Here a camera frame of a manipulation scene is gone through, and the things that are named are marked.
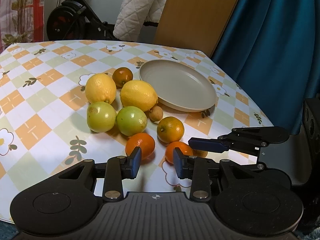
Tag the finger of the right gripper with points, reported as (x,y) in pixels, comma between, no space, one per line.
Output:
(208,144)

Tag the right yellow lemon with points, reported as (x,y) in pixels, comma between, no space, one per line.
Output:
(138,93)

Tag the greenish orange tangerine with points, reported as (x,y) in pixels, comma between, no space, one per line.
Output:
(170,129)

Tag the wooden board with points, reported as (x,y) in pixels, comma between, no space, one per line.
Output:
(194,24)

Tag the teal curtain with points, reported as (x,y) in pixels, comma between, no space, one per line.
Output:
(270,48)

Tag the left yellow lemon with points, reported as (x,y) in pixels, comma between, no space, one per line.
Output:
(100,88)

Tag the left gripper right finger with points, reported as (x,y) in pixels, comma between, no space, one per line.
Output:
(209,178)

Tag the black exercise bike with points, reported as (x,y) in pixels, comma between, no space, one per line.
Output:
(76,20)

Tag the white quilted blanket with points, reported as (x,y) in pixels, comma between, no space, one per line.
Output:
(133,14)

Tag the dark orange far tangerine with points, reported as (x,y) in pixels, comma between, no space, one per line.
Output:
(121,76)

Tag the bright orange tangerine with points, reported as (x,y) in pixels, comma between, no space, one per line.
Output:
(142,140)
(185,149)

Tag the pink printed backdrop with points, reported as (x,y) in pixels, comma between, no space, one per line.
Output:
(22,21)

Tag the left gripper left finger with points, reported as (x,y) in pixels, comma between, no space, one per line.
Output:
(116,169)

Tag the yellow lemon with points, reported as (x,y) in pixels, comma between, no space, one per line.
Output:
(100,88)
(138,93)

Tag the checkered floral tablecloth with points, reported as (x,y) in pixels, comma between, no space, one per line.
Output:
(43,106)

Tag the beige round plate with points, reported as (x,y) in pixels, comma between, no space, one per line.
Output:
(178,86)

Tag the green guava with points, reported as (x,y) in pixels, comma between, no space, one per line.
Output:
(131,120)
(101,117)

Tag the brown longan fruit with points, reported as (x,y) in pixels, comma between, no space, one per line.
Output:
(156,113)
(200,153)

